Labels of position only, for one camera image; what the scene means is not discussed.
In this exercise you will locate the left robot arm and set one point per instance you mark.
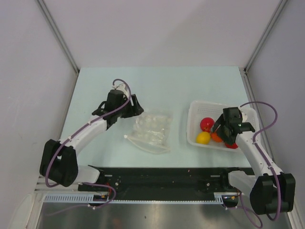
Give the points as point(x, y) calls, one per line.
point(59, 164)

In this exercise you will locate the left aluminium frame post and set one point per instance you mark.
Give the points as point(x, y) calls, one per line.
point(57, 34)

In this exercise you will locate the clear polka dot zip bag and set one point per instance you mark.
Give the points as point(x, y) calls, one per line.
point(151, 131)

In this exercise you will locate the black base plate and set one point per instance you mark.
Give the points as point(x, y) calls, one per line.
point(163, 183)

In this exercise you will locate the red fake fruit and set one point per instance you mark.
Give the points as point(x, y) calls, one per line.
point(233, 146)
point(206, 124)

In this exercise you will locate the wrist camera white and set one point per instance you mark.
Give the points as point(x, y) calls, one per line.
point(244, 115)
point(121, 87)

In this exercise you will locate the right aluminium side rail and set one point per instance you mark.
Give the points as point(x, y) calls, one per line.
point(256, 107)

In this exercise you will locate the right aluminium frame post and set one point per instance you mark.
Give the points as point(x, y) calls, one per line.
point(267, 31)

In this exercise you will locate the white perforated plastic basket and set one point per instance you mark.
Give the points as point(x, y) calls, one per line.
point(201, 109)

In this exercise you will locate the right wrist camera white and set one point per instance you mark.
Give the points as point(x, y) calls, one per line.
point(244, 115)

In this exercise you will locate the aluminium frame post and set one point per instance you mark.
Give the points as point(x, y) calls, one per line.
point(267, 31)
point(57, 34)

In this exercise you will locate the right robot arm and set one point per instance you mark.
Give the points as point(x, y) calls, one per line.
point(271, 191)

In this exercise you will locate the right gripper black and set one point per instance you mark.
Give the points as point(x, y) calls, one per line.
point(227, 139)

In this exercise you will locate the orange fake fruit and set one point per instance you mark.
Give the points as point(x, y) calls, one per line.
point(216, 138)

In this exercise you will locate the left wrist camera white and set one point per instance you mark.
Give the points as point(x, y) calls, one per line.
point(121, 87)

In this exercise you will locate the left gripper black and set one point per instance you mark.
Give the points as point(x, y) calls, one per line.
point(135, 110)

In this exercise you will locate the white slotted cable duct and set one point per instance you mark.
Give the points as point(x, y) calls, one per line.
point(213, 199)

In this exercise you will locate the yellow fake fruit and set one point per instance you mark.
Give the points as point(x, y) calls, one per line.
point(203, 138)

